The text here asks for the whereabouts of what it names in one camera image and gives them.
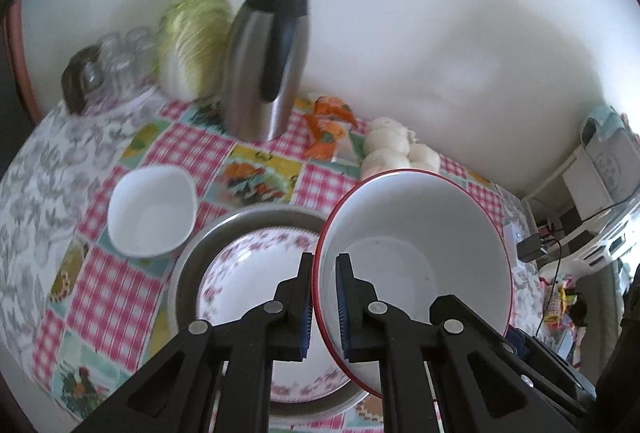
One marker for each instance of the white box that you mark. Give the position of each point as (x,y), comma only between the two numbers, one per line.
(612,163)

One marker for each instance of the white shelf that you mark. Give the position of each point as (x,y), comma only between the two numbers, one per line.
(590,233)

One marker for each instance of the grey floral cloth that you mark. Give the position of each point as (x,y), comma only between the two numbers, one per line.
(45,173)

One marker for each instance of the orange snack packet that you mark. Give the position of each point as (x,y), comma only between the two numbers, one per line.
(325,138)
(335,108)

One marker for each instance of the white power strip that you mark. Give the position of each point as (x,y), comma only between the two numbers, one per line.
(511,238)

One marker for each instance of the bag of steamed buns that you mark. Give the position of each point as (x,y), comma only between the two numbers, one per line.
(395,148)

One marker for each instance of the pink checked tablecloth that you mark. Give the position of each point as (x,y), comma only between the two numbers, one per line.
(115,293)

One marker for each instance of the white square bowl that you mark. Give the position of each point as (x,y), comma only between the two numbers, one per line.
(150,208)

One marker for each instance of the black power adapter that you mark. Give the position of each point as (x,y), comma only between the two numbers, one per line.
(531,248)

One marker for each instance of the clear drinking glass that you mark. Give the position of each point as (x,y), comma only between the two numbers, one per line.
(112,45)
(142,45)
(92,75)
(122,70)

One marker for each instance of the stainless steel basin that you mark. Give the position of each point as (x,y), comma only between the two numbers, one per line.
(186,268)

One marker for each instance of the stainless steel thermos jug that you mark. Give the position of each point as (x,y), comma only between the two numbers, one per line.
(250,63)

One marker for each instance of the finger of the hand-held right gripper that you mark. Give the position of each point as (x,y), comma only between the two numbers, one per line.
(517,344)

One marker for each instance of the dark blue cabinet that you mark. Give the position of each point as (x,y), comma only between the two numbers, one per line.
(15,123)

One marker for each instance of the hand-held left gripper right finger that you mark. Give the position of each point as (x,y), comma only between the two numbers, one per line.
(342,308)

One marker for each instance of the teal cloth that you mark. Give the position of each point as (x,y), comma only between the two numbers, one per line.
(607,118)

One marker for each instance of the yellow snack packet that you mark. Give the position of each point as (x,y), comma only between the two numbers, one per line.
(559,308)

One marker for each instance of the pink board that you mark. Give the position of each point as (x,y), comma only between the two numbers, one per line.
(22,58)

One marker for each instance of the floral round plate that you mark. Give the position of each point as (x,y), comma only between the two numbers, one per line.
(250,263)

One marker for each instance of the red patterned bowl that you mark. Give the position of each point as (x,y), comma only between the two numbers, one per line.
(400,223)

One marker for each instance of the napa cabbage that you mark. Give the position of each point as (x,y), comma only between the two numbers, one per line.
(195,43)

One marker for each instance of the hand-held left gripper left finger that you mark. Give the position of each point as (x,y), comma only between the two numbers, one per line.
(306,328)

